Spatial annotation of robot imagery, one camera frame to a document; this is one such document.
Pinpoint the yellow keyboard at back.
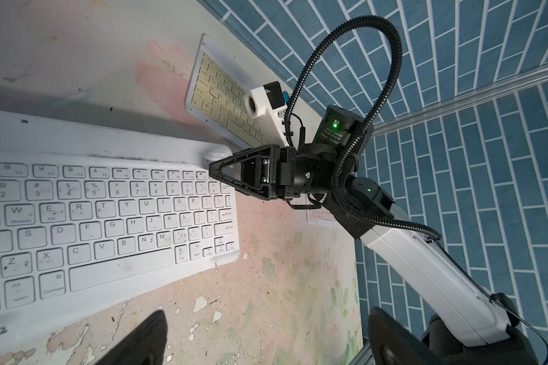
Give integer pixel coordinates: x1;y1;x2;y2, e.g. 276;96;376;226
184;34;286;150

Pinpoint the white keyboard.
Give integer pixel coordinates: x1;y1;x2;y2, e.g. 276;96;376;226
0;111;240;355

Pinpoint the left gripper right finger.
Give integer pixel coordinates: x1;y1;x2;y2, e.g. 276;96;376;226
368;307;443;365

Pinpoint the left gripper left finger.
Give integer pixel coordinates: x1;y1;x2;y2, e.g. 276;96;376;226
97;310;168;365

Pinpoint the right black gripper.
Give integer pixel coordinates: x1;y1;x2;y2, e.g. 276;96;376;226
209;144;338;201

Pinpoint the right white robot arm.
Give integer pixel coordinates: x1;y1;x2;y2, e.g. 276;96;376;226
209;106;537;364

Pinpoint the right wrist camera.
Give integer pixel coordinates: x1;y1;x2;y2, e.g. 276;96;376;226
244;82;288;146

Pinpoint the pink keyboard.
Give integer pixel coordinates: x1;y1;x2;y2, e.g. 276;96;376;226
306;208;340;228

